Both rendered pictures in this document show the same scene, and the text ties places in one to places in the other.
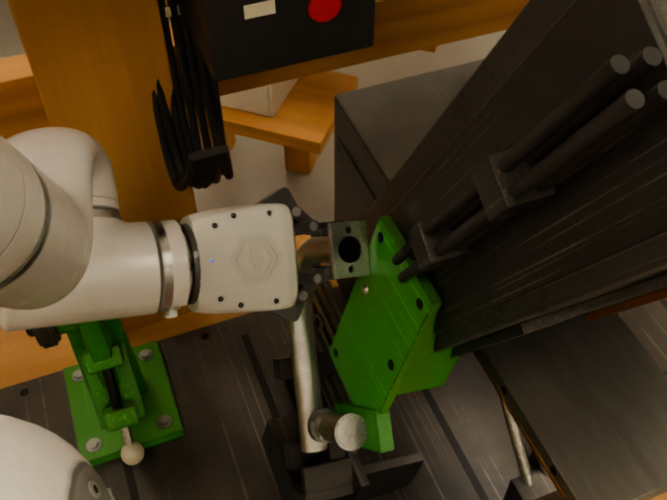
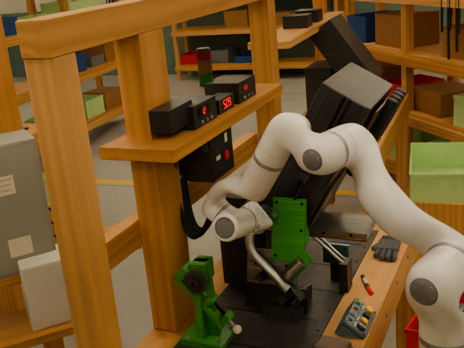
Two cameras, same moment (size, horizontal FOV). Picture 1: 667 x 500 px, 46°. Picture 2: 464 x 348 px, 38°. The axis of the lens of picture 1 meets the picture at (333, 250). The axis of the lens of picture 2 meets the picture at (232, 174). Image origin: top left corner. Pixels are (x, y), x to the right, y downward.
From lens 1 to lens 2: 174 cm
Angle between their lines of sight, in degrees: 46
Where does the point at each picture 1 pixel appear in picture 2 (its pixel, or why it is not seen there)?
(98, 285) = (246, 217)
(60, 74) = (164, 203)
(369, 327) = (286, 230)
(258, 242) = (257, 208)
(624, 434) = (355, 223)
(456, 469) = (317, 291)
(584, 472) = (356, 230)
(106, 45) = (172, 190)
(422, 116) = not seen: hidden behind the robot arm
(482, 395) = (302, 277)
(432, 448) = not seen: hidden behind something
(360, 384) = (292, 250)
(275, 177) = not seen: outside the picture
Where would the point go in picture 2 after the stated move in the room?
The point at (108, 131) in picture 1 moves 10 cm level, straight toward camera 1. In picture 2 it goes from (172, 224) to (200, 227)
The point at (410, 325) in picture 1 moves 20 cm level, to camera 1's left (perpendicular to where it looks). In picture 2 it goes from (302, 212) to (259, 233)
